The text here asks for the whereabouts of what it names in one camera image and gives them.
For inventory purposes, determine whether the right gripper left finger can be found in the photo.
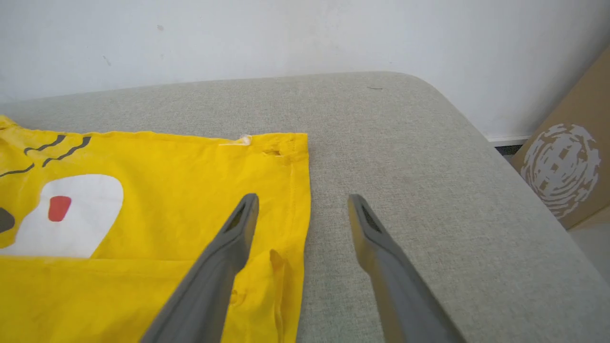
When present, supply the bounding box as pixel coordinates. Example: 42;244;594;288
140;193;260;343

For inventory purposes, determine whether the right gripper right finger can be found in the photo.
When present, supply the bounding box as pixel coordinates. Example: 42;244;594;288
347;193;467;343

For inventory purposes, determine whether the yellow printed t-shirt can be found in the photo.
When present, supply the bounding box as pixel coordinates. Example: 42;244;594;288
0;115;313;343

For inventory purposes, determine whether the grey fabric sofa cushion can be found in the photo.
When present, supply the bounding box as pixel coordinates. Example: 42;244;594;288
0;71;610;343

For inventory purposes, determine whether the white skirting board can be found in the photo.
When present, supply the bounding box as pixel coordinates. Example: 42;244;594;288
486;135;532;147

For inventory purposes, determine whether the cardboard box with white print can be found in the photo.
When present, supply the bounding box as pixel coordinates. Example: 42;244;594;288
510;45;610;230

